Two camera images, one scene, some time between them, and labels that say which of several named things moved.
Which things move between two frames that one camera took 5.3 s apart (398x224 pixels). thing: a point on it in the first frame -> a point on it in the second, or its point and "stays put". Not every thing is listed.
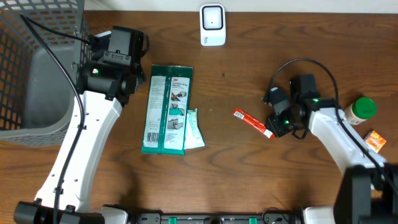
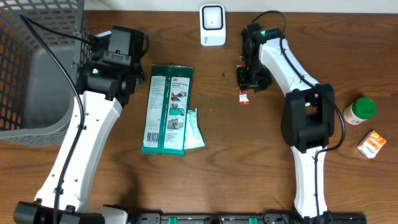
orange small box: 375,141 stays put
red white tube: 254,122 -> 243,94
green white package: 168,100 stays put
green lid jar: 361,109 stays put
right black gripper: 276,127 -> 245,82
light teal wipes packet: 193,137 stays put
